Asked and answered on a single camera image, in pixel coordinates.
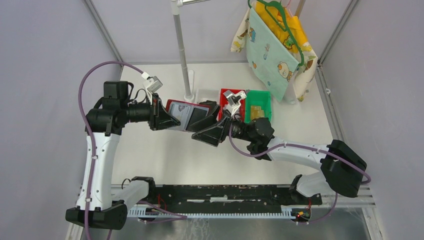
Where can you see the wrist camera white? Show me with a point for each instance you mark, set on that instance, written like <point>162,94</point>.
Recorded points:
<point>234,101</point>
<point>151,84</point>

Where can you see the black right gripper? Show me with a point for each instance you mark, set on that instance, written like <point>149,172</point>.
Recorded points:
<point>216,132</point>

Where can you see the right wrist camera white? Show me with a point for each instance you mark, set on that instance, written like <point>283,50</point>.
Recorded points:
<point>234,101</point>

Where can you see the green plastic bin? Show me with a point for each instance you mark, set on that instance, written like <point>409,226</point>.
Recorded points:
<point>257,100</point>

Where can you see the silver patterned credit card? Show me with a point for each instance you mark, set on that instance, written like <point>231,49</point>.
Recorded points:
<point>181,111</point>

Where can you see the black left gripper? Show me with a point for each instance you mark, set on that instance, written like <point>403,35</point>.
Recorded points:
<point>159,118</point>

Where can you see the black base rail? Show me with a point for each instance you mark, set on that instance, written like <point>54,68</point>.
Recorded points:
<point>228,199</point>

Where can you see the green clothes hanger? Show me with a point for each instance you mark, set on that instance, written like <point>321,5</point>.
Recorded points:
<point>274,36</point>

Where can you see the cream cartoon cloth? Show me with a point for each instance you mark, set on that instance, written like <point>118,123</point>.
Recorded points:
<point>299,86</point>

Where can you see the dark grey credit card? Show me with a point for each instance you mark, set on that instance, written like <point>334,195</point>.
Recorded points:
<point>196,115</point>

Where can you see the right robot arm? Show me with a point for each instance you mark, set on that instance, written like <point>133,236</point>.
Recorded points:
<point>339,168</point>

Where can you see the mint cartoon cloth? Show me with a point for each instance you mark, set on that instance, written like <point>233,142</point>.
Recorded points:
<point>270,61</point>

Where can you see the red plastic bin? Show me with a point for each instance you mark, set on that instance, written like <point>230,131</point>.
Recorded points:
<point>240,113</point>

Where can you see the yellow garment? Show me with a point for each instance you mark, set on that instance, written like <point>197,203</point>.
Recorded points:
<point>286,27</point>

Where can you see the red leather card holder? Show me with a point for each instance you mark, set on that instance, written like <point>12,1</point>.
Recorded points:
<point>193,105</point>

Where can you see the white stand base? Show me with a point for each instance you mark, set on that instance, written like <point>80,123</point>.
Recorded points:
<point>190,97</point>

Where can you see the silver stand pole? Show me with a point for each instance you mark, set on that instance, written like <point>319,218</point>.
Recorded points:
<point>175,9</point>

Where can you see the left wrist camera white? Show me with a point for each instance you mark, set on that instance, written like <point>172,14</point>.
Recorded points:
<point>151,84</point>

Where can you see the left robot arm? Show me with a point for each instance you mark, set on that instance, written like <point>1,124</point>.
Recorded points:
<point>96,206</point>

